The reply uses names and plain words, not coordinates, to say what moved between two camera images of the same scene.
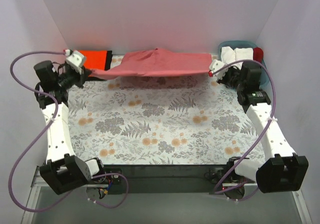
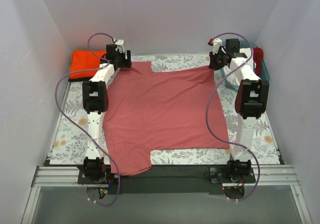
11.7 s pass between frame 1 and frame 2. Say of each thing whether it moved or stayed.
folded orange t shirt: stayed
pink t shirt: moved
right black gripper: moved
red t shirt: stayed
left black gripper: moved
